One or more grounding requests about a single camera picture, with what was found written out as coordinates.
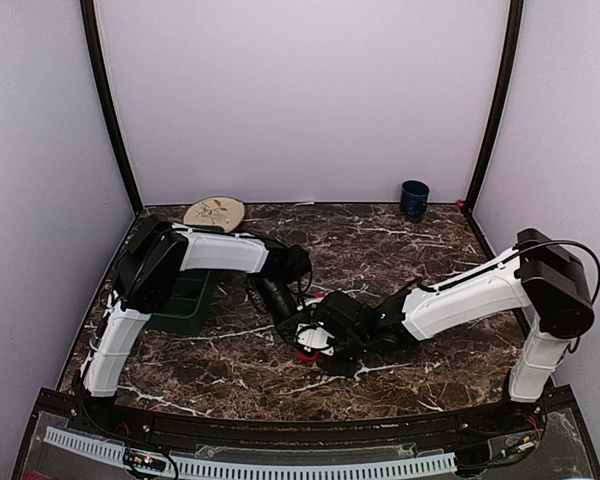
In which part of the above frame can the red Santa Christmas sock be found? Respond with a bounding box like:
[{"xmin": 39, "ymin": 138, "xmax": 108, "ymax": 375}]
[{"xmin": 298, "ymin": 351, "xmax": 320, "ymax": 362}]

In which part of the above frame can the green plastic divider tray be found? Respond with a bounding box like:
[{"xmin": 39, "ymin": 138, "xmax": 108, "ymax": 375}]
[{"xmin": 138, "ymin": 219, "xmax": 213, "ymax": 335}]

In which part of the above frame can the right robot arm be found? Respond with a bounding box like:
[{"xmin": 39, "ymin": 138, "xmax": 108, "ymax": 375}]
[{"xmin": 294, "ymin": 228, "xmax": 600, "ymax": 434}]

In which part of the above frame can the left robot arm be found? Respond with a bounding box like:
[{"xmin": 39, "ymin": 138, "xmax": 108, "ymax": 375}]
[{"xmin": 76, "ymin": 215, "xmax": 312, "ymax": 436}]

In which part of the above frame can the beige decorated plate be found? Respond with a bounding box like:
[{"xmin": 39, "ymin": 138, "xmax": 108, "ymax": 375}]
[{"xmin": 183, "ymin": 197, "xmax": 245, "ymax": 232}]

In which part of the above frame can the dark blue mug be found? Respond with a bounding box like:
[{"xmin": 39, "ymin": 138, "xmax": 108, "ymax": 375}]
[{"xmin": 400, "ymin": 180, "xmax": 430, "ymax": 223}]

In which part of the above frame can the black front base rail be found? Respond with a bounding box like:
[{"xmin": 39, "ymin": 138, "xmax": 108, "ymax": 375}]
[{"xmin": 64, "ymin": 394, "xmax": 548, "ymax": 451}]

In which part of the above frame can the white slotted cable duct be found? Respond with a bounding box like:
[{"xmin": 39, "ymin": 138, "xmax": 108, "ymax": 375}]
[{"xmin": 42, "ymin": 426, "xmax": 458, "ymax": 479}]

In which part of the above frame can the left black frame post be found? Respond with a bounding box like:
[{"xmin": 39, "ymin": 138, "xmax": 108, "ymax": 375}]
[{"xmin": 79, "ymin": 0, "xmax": 144, "ymax": 215}]

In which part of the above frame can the black frame post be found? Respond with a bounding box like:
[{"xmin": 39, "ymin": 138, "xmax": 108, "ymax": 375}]
[
  {"xmin": 464, "ymin": 0, "xmax": 524, "ymax": 215},
  {"xmin": 79, "ymin": 0, "xmax": 144, "ymax": 215}
]

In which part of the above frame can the right black frame post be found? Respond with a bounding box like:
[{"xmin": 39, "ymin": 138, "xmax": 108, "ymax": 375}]
[{"xmin": 464, "ymin": 0, "xmax": 524, "ymax": 215}]

